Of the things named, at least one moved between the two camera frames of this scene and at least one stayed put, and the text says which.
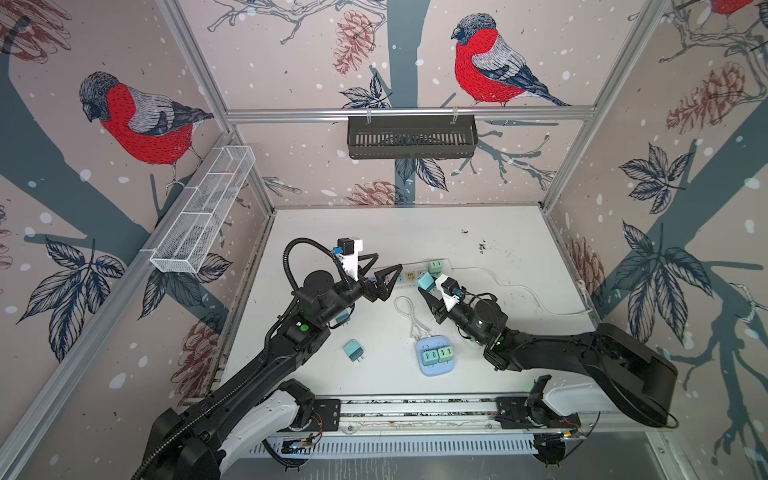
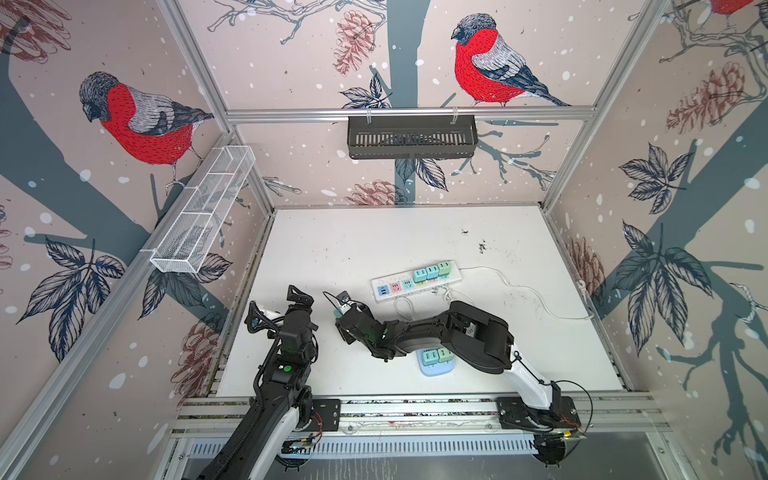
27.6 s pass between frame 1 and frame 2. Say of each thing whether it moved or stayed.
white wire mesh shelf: stayed
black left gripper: moved
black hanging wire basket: stayed
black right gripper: moved
